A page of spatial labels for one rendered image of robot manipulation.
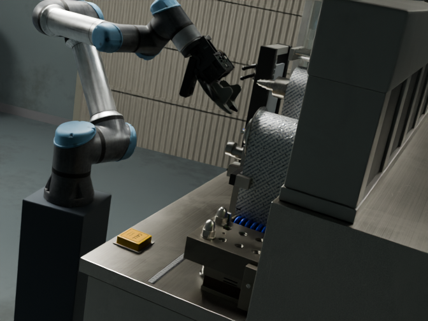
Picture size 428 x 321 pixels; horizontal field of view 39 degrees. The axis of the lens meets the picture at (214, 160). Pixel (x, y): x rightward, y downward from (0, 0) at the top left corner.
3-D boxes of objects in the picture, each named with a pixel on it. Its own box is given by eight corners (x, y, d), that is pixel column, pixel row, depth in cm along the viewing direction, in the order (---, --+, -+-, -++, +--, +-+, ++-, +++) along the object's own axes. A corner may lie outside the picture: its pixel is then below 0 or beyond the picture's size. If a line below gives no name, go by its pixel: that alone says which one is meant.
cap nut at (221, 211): (216, 218, 159) (219, 202, 157) (229, 223, 157) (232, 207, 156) (211, 223, 155) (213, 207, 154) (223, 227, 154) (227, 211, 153)
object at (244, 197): (234, 219, 163) (246, 154, 157) (317, 248, 154) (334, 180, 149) (233, 219, 162) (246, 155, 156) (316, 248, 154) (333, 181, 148)
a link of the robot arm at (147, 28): (116, 39, 171) (136, 14, 164) (148, 40, 179) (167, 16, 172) (127, 62, 169) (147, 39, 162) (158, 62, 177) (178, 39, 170)
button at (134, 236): (129, 235, 170) (130, 227, 169) (151, 242, 168) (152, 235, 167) (115, 243, 164) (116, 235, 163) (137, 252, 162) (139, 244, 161)
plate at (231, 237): (211, 235, 162) (214, 215, 160) (357, 289, 148) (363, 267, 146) (183, 258, 148) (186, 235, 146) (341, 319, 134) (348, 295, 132)
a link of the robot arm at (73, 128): (43, 162, 184) (47, 120, 180) (81, 157, 194) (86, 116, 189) (65, 176, 176) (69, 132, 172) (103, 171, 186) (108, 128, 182)
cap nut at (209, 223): (204, 231, 150) (207, 214, 149) (217, 236, 149) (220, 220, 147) (197, 236, 147) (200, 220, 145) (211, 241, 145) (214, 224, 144)
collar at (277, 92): (277, 95, 186) (281, 74, 184) (295, 100, 184) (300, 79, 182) (270, 98, 180) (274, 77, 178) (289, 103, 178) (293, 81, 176)
